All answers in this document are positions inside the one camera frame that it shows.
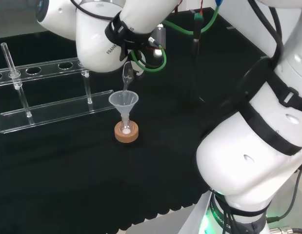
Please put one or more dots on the black bench cloth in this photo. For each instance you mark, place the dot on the black bench cloth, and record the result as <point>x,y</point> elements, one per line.
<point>67,170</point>

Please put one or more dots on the pale white board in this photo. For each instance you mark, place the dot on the pale white board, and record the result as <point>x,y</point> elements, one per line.
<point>199,214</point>

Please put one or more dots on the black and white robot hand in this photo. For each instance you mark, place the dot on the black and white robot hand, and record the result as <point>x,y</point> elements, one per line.
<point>137,73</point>

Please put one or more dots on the grey tape strip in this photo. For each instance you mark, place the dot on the grey tape strip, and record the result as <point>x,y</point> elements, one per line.
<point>192,11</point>
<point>230,28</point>

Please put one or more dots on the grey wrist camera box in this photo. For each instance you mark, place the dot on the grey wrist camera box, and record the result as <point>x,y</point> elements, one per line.
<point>161,37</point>

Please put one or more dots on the clear acrylic funnel stand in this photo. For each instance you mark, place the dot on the clear acrylic funnel stand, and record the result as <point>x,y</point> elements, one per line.
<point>55,113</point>

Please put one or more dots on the translucent plastic funnel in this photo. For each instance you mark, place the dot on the translucent plastic funnel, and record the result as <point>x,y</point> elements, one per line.
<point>124,101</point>

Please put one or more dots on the white salt powder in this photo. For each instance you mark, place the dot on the white salt powder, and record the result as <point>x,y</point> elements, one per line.
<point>126,132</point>

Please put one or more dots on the small round-bottom glass flask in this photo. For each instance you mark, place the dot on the small round-bottom glass flask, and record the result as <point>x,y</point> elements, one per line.
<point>126,127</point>

